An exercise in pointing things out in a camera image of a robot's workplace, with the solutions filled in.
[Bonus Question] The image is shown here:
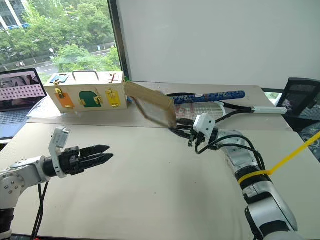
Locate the brown cardboard piece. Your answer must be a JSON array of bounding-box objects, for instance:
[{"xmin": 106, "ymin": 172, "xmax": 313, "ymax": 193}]
[{"xmin": 123, "ymin": 80, "xmax": 178, "ymax": 129}]

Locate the black white-handled badminton racket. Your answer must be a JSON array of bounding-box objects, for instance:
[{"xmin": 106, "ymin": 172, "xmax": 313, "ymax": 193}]
[{"xmin": 165, "ymin": 92, "xmax": 288, "ymax": 124}]

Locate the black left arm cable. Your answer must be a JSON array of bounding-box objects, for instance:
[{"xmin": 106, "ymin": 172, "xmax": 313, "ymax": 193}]
[{"xmin": 30, "ymin": 180, "xmax": 50, "ymax": 239}]

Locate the black mesh office chair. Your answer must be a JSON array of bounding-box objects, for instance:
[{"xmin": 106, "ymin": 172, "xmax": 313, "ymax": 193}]
[{"xmin": 275, "ymin": 77, "xmax": 320, "ymax": 132}]

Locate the yellow cable tie strap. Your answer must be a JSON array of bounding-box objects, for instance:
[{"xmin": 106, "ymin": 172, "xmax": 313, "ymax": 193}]
[{"xmin": 237, "ymin": 130, "xmax": 320, "ymax": 185}]

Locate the dark window frame post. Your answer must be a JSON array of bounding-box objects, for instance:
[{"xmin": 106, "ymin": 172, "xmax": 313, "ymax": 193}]
[{"xmin": 107, "ymin": 0, "xmax": 132, "ymax": 81}]

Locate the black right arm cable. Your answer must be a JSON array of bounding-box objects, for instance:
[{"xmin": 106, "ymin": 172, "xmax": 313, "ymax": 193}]
[{"xmin": 194, "ymin": 134, "xmax": 267, "ymax": 176}]

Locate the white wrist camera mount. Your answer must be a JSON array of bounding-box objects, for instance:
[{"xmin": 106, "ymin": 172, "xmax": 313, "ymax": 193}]
[
  {"xmin": 191, "ymin": 112, "xmax": 217, "ymax": 144},
  {"xmin": 48, "ymin": 126, "xmax": 71, "ymax": 179}
]

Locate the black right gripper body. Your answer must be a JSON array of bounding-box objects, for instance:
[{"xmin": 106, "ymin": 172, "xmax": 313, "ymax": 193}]
[{"xmin": 187, "ymin": 128, "xmax": 209, "ymax": 149}]

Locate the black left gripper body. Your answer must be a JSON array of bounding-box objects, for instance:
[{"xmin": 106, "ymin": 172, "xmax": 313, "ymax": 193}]
[{"xmin": 59, "ymin": 146, "xmax": 85, "ymax": 176}]

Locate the dark floral cushion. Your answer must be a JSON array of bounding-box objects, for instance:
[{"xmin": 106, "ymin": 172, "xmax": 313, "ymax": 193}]
[{"xmin": 298, "ymin": 121, "xmax": 320, "ymax": 162}]

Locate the blue patterned racket handle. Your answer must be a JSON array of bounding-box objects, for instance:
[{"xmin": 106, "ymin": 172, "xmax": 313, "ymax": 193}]
[{"xmin": 171, "ymin": 90, "xmax": 247, "ymax": 106}]

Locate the open laptop computer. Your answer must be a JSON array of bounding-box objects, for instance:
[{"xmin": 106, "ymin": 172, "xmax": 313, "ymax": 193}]
[{"xmin": 0, "ymin": 67, "xmax": 49, "ymax": 141}]

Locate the wooden latch lock box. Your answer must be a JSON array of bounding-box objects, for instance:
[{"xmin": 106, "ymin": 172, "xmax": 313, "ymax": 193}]
[{"xmin": 43, "ymin": 70, "xmax": 130, "ymax": 116}]

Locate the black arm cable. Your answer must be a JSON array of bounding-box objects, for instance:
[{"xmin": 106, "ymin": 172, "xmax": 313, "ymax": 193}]
[
  {"xmin": 30, "ymin": 180, "xmax": 50, "ymax": 239},
  {"xmin": 194, "ymin": 134, "xmax": 267, "ymax": 176}
]

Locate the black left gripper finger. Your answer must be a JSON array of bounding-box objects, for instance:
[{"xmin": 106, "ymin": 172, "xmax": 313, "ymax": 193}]
[
  {"xmin": 78, "ymin": 144, "xmax": 111, "ymax": 159},
  {"xmin": 79, "ymin": 153, "xmax": 115, "ymax": 174}
]

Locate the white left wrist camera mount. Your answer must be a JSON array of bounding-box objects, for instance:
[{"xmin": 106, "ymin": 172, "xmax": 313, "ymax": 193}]
[{"xmin": 48, "ymin": 126, "xmax": 71, "ymax": 179}]

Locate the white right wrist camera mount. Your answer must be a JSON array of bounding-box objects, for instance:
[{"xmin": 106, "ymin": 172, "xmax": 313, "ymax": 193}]
[{"xmin": 191, "ymin": 112, "xmax": 217, "ymax": 144}]

